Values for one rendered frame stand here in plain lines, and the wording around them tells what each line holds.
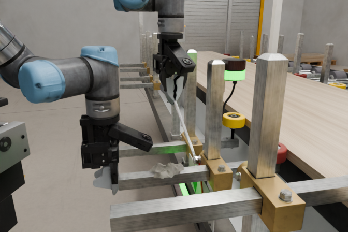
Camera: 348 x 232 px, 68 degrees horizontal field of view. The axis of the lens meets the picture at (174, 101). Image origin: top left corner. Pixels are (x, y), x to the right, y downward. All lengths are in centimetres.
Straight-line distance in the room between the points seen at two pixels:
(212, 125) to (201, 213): 31
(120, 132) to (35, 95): 21
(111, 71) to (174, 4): 28
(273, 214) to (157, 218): 17
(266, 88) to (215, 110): 28
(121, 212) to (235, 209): 17
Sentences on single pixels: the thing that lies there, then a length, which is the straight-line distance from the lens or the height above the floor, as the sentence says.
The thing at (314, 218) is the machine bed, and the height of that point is 78.
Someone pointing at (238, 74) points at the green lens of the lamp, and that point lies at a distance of 66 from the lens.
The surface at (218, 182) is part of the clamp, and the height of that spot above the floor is 85.
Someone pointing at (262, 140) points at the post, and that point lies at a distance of 45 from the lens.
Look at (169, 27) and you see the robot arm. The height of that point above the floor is 122.
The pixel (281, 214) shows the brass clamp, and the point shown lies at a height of 96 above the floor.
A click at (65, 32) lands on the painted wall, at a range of 820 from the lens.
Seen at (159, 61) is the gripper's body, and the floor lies 112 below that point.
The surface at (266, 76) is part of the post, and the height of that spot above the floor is 115.
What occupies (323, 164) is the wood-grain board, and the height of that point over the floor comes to 90.
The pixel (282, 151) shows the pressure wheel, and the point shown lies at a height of 91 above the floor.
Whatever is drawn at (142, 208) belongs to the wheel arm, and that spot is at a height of 96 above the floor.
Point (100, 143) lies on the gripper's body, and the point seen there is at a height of 96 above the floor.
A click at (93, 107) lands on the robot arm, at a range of 58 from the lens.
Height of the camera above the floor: 122
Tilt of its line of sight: 16 degrees down
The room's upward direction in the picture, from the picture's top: straight up
